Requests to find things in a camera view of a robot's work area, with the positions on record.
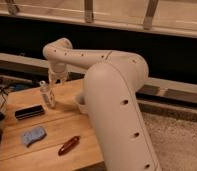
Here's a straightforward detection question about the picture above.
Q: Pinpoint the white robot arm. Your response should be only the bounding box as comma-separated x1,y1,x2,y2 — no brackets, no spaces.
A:
43,38,162,171

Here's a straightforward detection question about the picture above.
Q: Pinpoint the black rectangular case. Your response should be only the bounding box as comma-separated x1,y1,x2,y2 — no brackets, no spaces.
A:
15,105,45,120

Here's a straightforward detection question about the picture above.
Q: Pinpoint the red-brown pocket knife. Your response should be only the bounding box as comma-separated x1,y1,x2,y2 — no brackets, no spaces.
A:
58,136,80,156

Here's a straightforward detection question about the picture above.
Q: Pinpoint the small clear plastic bottle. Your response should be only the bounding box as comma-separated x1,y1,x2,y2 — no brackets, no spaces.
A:
39,81,55,108

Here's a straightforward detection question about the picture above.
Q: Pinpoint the translucent plastic cup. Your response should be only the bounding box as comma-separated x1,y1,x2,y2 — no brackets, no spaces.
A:
75,93,88,115

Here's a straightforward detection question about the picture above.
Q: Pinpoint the blue sponge cloth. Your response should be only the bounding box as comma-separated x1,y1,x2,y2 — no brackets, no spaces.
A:
21,126,46,147

